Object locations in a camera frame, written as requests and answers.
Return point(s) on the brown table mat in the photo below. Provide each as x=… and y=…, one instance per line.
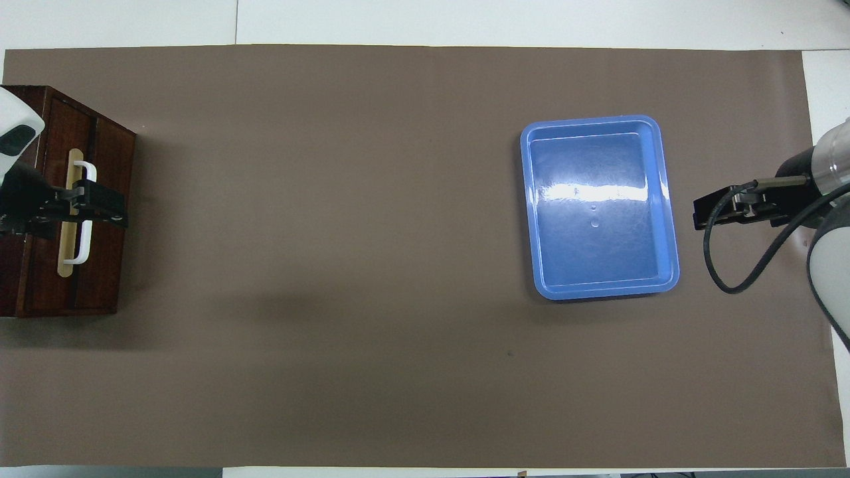
x=365, y=232

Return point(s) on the blue plastic tray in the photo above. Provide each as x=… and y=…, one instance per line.
x=597, y=252

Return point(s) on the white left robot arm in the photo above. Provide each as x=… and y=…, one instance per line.
x=16, y=123

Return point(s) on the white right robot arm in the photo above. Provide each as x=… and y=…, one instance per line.
x=830, y=265

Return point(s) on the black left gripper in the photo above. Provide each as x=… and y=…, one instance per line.
x=26, y=199

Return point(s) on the dark wooden cabinet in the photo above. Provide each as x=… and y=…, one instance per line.
x=116, y=199

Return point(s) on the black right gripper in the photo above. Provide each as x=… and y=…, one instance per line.
x=793, y=192

